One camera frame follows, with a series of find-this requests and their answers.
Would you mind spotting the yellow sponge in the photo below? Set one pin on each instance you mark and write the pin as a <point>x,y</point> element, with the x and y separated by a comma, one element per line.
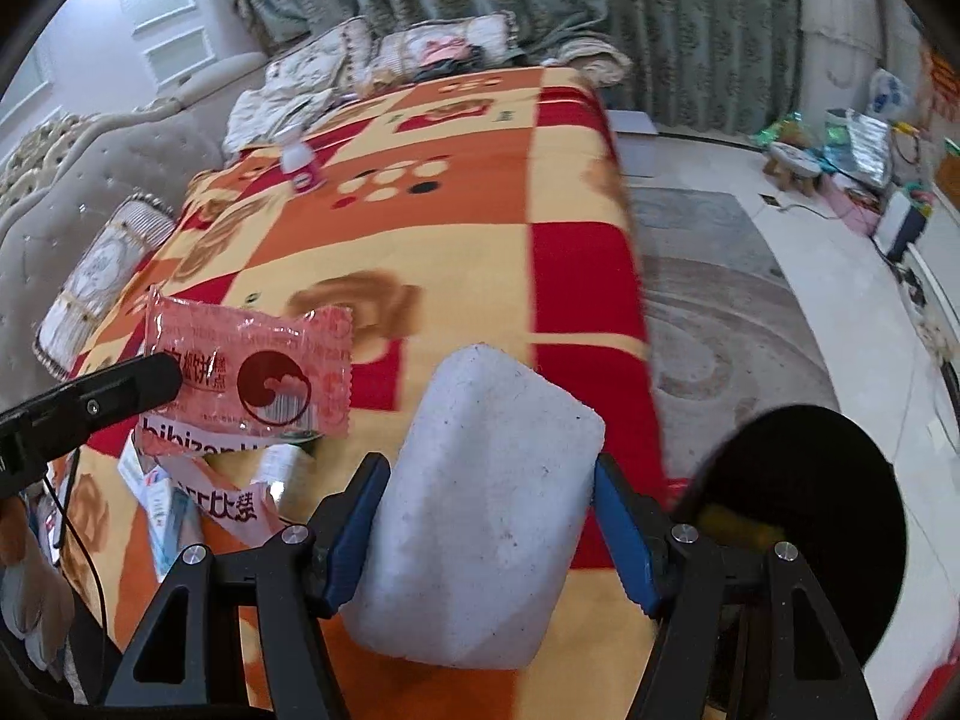
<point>739,525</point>

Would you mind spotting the white and blue appliance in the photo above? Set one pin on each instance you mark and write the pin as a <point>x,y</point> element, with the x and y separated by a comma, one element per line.
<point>900,229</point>

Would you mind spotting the small wooden stool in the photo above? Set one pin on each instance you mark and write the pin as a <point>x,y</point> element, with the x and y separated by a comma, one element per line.
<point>791,161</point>

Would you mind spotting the black trash bin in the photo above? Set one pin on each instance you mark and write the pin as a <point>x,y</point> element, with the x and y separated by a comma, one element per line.
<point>825,480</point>

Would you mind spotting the white and blue plastic bag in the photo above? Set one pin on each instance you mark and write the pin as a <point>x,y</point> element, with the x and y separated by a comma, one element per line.
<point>891,94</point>

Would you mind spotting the pink snack wrapper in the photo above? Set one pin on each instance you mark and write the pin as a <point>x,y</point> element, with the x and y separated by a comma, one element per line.
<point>247,360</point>

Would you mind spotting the teal tissue pack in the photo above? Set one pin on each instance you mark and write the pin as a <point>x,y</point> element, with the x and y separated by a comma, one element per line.
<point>171,532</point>

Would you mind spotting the flat white box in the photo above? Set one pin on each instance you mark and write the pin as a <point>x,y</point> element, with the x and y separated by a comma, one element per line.
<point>630,142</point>

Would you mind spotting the white pill bottle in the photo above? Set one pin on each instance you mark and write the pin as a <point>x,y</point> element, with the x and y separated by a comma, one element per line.
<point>300,165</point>

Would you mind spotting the white foam block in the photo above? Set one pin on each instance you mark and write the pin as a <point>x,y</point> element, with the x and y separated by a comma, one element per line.
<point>480,502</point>

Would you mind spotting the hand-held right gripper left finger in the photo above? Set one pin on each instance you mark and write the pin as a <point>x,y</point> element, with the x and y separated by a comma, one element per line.
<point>360,532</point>

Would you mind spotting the green patterned curtain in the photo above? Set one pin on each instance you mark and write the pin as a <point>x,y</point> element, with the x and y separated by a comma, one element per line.
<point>600,15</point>

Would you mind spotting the silver foil bag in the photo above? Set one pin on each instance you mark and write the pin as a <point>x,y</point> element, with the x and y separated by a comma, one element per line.
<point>862,142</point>

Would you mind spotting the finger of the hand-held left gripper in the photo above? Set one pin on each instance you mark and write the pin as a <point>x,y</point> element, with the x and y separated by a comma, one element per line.
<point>112,394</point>

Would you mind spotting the white lace curtain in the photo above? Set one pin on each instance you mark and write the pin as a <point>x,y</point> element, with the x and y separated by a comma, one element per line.
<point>855,15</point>

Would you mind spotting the embroidered cushion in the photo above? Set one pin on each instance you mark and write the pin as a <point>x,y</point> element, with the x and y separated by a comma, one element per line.
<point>322,56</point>
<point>487,34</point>

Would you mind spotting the pink cloth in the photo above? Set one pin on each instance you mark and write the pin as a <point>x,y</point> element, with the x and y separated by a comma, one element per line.
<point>446,49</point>

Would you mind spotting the striped bolster pillow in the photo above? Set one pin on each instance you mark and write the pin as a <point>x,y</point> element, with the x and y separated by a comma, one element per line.
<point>97,277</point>

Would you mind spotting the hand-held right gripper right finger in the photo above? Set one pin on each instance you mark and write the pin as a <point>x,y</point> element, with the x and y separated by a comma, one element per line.
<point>626,540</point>

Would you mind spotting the white and pink snack bag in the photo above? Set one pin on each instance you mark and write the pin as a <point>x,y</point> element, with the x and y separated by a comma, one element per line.
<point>225,510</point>

